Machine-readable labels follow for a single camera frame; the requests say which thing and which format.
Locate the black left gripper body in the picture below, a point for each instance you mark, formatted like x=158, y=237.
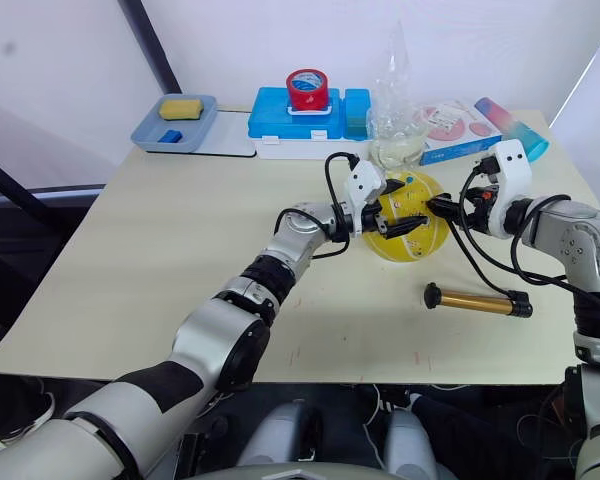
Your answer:
x=370, y=217

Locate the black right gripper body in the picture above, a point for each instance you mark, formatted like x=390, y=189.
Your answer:
x=475, y=212

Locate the gold and black hand pump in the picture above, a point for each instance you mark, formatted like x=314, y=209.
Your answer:
x=475, y=301

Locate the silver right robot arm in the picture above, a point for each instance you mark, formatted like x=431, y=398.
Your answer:
x=570, y=235

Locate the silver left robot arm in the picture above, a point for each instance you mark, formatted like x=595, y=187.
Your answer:
x=220, y=335

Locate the clear plastic bag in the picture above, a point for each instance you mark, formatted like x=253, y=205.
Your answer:
x=397, y=125

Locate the pink and blue flat carton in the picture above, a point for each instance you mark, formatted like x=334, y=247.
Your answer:
x=455, y=127

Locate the small light blue box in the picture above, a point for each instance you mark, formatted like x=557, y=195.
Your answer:
x=356, y=107

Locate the pink-to-blue gradient cylinder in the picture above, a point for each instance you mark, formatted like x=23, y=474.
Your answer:
x=505, y=120

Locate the red tape roll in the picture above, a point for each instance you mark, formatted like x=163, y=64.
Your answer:
x=307, y=97

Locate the blue and white plastic case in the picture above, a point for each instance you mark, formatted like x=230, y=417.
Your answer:
x=280, y=125

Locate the white flat board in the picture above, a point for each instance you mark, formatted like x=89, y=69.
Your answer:
x=230, y=135

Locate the blue-grey plastic tray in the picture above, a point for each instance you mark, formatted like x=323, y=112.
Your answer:
x=192, y=132

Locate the small blue block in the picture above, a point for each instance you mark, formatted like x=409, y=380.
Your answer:
x=171, y=136

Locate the yellow sponge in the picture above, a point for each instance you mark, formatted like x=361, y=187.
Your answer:
x=180, y=110

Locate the silver rounded robot leg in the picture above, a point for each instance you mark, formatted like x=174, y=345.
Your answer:
x=280, y=435
x=410, y=445

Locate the grey robot torso edge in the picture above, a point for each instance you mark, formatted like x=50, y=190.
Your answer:
x=300, y=472

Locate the black diagonal strut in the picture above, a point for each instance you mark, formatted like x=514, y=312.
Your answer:
x=15, y=190

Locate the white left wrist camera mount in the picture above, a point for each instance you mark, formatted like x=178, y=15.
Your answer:
x=362, y=182

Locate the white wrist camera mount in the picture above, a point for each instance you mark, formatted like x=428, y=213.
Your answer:
x=512, y=175
x=362, y=182

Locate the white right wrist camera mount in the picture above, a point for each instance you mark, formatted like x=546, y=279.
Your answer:
x=512, y=175

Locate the black frame pole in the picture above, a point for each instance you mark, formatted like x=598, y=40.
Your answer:
x=155, y=45

